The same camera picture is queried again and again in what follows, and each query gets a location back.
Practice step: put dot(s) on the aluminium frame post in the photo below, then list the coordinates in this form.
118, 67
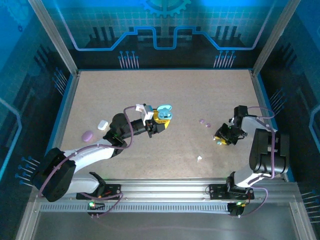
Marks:
270, 42
58, 42

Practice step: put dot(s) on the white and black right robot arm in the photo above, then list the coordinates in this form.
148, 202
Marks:
260, 152

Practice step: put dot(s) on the aluminium frame corner bar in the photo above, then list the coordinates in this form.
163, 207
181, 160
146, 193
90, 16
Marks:
26, 220
303, 220

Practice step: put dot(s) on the purple earbud charging case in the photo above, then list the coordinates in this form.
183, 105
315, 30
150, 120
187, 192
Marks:
87, 136

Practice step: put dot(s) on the black controller box with LEDs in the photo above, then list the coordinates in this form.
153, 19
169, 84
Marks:
96, 207
235, 210

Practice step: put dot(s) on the aluminium table side rail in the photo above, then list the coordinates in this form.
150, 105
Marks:
70, 93
261, 100

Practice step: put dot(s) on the white earbud charging case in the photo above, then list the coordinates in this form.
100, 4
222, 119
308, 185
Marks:
102, 125

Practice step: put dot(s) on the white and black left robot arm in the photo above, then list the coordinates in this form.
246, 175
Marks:
92, 156

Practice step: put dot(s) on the teal earbud charging case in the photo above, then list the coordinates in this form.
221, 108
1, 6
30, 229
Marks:
163, 108

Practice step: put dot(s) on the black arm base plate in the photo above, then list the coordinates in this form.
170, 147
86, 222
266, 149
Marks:
217, 191
113, 190

